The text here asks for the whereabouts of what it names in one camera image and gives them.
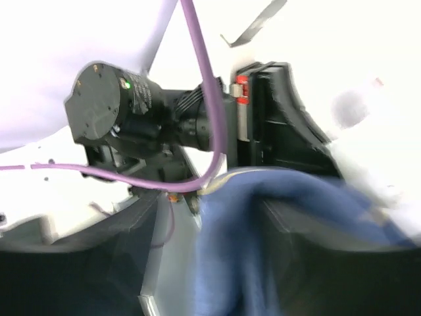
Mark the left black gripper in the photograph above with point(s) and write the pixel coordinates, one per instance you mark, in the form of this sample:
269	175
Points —
268	124

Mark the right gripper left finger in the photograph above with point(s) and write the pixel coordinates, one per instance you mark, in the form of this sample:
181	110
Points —
96	271

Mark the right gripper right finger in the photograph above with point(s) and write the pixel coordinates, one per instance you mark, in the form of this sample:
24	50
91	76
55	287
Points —
318	270

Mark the white pillow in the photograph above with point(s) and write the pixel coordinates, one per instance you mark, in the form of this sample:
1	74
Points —
378	153

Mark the blue-grey pillowcase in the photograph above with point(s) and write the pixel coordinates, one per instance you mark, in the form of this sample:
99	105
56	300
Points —
232	275

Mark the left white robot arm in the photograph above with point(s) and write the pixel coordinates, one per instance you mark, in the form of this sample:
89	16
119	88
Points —
124	123

